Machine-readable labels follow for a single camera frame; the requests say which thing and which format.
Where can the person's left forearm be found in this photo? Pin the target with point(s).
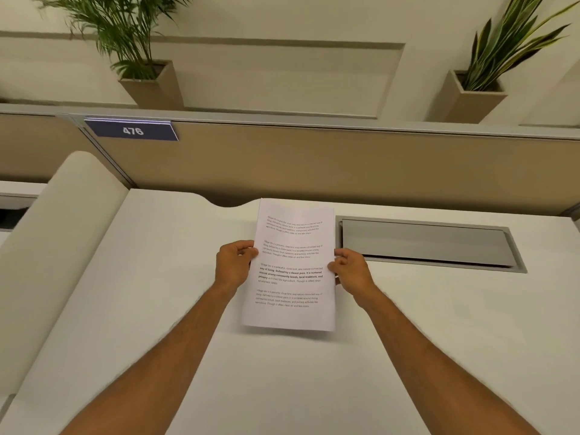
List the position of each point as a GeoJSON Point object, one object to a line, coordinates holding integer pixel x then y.
{"type": "Point", "coordinates": [149, 353]}

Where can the blue desk number sign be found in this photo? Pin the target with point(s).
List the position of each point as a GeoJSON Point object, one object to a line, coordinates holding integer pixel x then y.
{"type": "Point", "coordinates": [131, 130]}

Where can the person's right forearm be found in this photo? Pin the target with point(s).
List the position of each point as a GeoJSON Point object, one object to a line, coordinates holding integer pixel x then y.
{"type": "Point", "coordinates": [446, 362]}

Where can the beige tapered planter pot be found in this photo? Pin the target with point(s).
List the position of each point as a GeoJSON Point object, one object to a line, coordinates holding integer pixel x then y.
{"type": "Point", "coordinates": [473, 101]}
{"type": "Point", "coordinates": [154, 88]}

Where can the person's left thumb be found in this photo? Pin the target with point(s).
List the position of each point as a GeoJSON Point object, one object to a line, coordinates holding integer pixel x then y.
{"type": "Point", "coordinates": [245, 247]}

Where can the white curved side divider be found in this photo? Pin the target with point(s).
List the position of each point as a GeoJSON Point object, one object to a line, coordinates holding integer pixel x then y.
{"type": "Point", "coordinates": [50, 262]}

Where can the palm plant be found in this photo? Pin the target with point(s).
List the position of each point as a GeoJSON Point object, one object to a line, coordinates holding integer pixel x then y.
{"type": "Point", "coordinates": [115, 27]}

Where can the beige desk partition panel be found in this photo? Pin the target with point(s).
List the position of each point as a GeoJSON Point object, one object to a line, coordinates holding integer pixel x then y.
{"type": "Point", "coordinates": [317, 163]}

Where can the snake plant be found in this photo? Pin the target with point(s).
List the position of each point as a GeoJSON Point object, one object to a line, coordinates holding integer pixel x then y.
{"type": "Point", "coordinates": [507, 45]}

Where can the person's left hand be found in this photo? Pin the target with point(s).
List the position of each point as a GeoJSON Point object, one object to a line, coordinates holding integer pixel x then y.
{"type": "Point", "coordinates": [232, 265]}

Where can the white printed paper sheet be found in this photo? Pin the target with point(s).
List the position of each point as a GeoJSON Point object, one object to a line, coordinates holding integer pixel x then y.
{"type": "Point", "coordinates": [292, 271]}

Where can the person's right hand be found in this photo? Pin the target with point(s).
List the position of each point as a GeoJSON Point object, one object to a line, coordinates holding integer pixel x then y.
{"type": "Point", "coordinates": [351, 272]}

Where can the person's right thumb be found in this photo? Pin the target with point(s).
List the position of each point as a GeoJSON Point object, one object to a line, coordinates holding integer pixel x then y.
{"type": "Point", "coordinates": [342, 255]}

